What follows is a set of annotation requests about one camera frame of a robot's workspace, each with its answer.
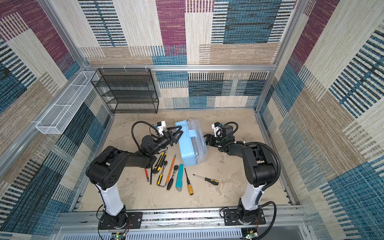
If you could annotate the white wire mesh basket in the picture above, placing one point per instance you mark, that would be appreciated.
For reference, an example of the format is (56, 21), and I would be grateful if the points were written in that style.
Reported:
(59, 116)

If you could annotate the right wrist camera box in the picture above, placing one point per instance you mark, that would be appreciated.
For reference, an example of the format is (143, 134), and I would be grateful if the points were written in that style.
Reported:
(217, 127)

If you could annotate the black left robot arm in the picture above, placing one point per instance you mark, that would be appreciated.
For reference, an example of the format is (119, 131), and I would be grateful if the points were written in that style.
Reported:
(105, 170)

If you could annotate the black wire mesh shelf rack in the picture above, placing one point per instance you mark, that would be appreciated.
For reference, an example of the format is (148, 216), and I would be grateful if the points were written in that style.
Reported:
(127, 90)

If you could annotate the black yellow small screwdriver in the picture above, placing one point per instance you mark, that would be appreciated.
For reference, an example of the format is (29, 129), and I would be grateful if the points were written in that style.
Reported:
(209, 180)

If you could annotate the black hex key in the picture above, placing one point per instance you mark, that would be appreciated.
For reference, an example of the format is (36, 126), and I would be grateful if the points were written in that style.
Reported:
(151, 176)

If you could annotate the red hex key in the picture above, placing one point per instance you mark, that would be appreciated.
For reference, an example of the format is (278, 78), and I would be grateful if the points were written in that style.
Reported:
(147, 175)

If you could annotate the orange pencil tool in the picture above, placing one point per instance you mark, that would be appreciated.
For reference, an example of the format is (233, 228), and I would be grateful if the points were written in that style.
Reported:
(170, 172)

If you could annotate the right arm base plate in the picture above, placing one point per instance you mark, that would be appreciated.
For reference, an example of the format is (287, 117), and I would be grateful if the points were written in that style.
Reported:
(234, 217)

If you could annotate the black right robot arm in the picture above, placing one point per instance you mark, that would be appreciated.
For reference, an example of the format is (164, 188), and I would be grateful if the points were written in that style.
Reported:
(251, 200)

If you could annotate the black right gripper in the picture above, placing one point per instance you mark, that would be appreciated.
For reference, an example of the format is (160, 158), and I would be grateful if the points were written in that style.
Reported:
(211, 138)

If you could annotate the teal utility knife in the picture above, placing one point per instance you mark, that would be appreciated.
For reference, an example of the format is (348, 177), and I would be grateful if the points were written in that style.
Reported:
(179, 181)

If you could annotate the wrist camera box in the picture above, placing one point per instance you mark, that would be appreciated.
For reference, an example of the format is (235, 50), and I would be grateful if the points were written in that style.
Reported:
(217, 127)
(161, 127)

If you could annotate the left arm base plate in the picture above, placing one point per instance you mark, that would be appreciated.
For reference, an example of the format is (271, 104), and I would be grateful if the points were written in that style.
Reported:
(124, 221)

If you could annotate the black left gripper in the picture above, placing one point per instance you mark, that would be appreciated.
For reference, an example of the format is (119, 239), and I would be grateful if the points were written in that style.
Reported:
(168, 138)

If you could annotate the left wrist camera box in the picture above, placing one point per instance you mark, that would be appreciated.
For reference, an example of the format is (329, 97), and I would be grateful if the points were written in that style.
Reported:
(161, 127)

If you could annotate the wooden handled screwdriver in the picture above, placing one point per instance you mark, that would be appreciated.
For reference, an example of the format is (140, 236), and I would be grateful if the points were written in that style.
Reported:
(190, 188)

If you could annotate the yellow handled wrench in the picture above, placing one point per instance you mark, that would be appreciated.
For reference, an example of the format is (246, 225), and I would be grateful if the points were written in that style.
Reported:
(162, 174)

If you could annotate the light blue plastic tool box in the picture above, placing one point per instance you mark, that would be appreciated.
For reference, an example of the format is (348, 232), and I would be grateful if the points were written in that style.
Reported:
(192, 143)

